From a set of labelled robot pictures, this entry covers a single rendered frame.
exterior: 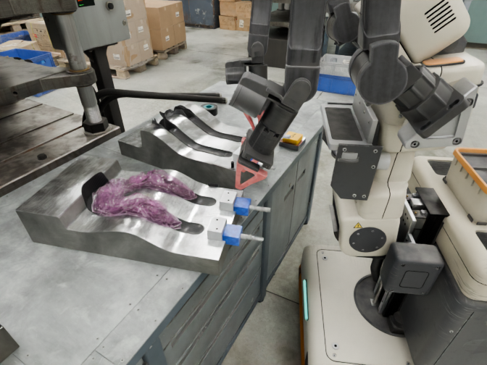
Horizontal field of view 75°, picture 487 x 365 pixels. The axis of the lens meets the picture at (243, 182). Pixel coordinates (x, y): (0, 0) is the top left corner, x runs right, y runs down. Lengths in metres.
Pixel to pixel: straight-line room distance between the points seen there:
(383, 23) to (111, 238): 0.69
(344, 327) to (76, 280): 0.93
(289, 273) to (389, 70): 1.38
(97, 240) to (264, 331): 0.99
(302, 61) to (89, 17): 1.16
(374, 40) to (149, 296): 0.65
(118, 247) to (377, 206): 0.67
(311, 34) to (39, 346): 0.75
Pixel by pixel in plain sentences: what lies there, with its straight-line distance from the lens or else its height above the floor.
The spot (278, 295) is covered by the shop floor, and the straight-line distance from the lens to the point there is 1.71.
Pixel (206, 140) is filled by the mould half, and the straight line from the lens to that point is 1.10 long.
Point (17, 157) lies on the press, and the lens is 1.46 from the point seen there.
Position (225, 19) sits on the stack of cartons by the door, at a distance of 7.88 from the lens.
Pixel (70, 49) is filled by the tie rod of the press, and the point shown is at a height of 1.12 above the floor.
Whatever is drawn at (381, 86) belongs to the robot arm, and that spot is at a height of 1.23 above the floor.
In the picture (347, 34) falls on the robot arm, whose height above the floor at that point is 1.23.
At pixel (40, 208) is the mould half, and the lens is 0.90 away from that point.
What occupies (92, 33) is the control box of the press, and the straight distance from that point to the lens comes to 1.60.
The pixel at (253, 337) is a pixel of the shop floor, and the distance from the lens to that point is 1.59.
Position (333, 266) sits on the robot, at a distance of 1.50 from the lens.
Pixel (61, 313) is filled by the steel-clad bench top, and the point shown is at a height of 0.80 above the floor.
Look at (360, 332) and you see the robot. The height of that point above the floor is 0.28.
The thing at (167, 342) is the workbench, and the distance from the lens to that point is 0.94.
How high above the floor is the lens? 1.41
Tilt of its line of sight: 36 degrees down
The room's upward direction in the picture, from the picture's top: straight up
